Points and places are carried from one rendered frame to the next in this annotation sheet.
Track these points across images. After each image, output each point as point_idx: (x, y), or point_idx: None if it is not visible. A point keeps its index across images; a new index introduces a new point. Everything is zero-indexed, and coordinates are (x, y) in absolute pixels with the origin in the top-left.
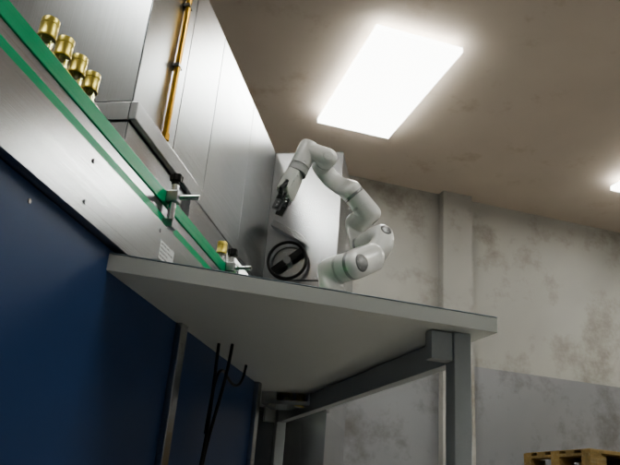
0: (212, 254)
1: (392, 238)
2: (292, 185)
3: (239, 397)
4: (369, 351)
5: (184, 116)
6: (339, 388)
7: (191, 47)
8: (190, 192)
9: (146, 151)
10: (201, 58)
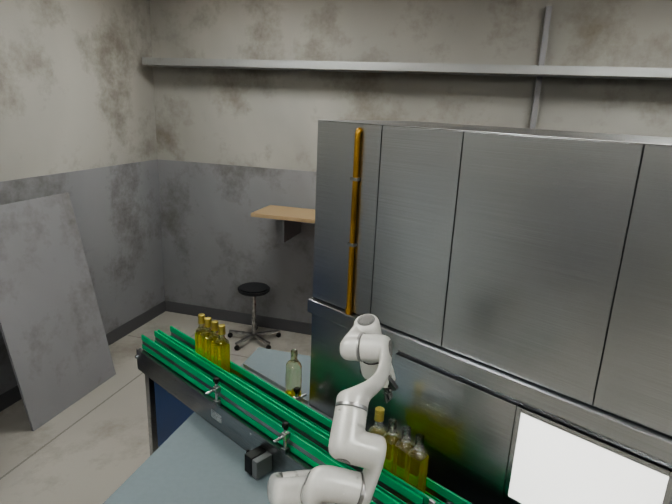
0: (266, 421)
1: (302, 493)
2: (364, 372)
3: None
4: None
5: (381, 279)
6: None
7: (378, 206)
8: (398, 349)
9: (334, 326)
10: (402, 203)
